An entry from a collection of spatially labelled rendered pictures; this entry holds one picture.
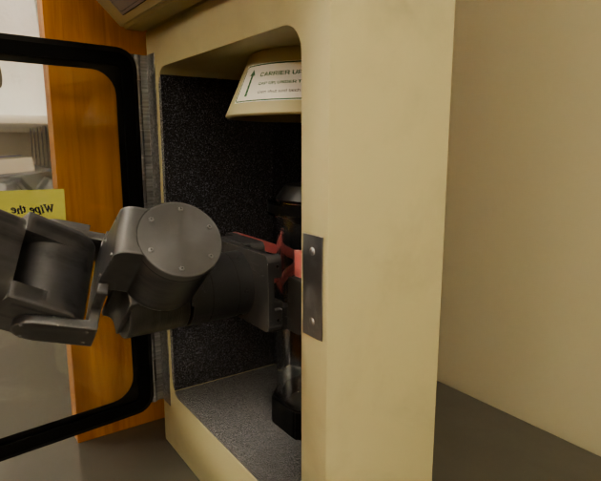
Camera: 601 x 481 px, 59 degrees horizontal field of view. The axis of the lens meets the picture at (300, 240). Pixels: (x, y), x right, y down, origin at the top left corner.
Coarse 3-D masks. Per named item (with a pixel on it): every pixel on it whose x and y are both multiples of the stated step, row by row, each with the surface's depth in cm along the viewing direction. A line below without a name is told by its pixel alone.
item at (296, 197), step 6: (288, 186) 49; (294, 186) 48; (300, 186) 47; (282, 192) 49; (288, 192) 48; (294, 192) 47; (300, 192) 47; (276, 198) 50; (282, 198) 48; (288, 198) 48; (294, 198) 47; (300, 198) 47
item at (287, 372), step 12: (276, 204) 48; (288, 204) 46; (300, 204) 46; (276, 216) 48; (288, 216) 47; (276, 228) 51; (288, 228) 48; (300, 228) 47; (276, 240) 51; (288, 240) 48; (300, 240) 47; (288, 252) 48; (288, 264) 48; (288, 276) 49; (288, 336) 50; (300, 336) 49; (288, 348) 50; (300, 348) 49; (288, 360) 50; (300, 360) 49; (288, 372) 50; (300, 372) 49; (288, 384) 51; (300, 384) 50; (288, 396) 51; (300, 396) 50; (300, 408) 50
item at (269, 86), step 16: (272, 48) 43; (288, 48) 42; (256, 64) 44; (272, 64) 42; (288, 64) 42; (240, 80) 46; (256, 80) 43; (272, 80) 42; (288, 80) 41; (240, 96) 44; (256, 96) 42; (272, 96) 41; (288, 96) 41; (240, 112) 43; (256, 112) 42; (272, 112) 41; (288, 112) 41
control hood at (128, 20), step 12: (96, 0) 53; (108, 0) 51; (156, 0) 45; (168, 0) 44; (180, 0) 44; (192, 0) 44; (108, 12) 53; (132, 12) 50; (144, 12) 49; (156, 12) 48; (168, 12) 48; (120, 24) 54; (132, 24) 53; (144, 24) 52
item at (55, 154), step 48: (0, 96) 47; (48, 96) 50; (96, 96) 53; (0, 144) 48; (48, 144) 50; (96, 144) 53; (0, 192) 48; (48, 192) 51; (96, 192) 54; (0, 336) 50; (96, 336) 56; (0, 384) 50; (48, 384) 53; (96, 384) 57; (0, 432) 51
